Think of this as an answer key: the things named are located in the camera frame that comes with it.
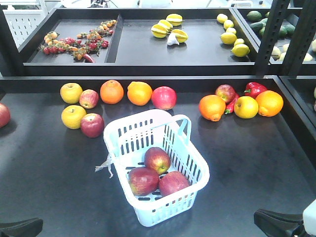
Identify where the pink red small apple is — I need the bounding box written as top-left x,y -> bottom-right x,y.
79,89 -> 99,109

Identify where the orange middle left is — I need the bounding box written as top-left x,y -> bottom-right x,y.
100,79 -> 124,104

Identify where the white garlic bulb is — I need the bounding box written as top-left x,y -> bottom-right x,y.
167,33 -> 180,46

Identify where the black shelf upright post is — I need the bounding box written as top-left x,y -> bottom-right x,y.
255,0 -> 290,78

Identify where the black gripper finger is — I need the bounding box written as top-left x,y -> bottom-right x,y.
254,209 -> 306,237
0,218 -> 43,237

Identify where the red apple far corner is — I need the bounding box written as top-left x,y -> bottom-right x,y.
0,103 -> 11,128

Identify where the red yellow apple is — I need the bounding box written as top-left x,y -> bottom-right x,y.
158,171 -> 190,197
144,147 -> 171,175

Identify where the orange with navel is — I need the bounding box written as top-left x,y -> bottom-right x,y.
198,94 -> 226,121

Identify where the orange middle right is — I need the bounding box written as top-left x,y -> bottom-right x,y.
127,81 -> 153,106

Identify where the black wooden display stand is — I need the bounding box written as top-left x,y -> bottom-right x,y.
0,8 -> 316,237

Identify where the large orange right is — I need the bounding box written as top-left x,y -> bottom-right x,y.
255,90 -> 283,117

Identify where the yellow pear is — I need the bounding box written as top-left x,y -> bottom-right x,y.
61,105 -> 86,129
60,82 -> 83,104

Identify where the red apple beside oranges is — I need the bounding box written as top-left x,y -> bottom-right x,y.
151,86 -> 177,111

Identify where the dark red apple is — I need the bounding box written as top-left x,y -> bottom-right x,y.
215,84 -> 236,104

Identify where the red chili pepper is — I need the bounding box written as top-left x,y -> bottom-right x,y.
224,93 -> 240,114

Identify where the yellow pear back left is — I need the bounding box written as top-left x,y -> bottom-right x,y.
60,82 -> 83,104

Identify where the light blue plastic basket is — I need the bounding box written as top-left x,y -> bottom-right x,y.
104,109 -> 210,227

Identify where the red bell pepper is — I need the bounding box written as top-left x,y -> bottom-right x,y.
244,82 -> 268,99

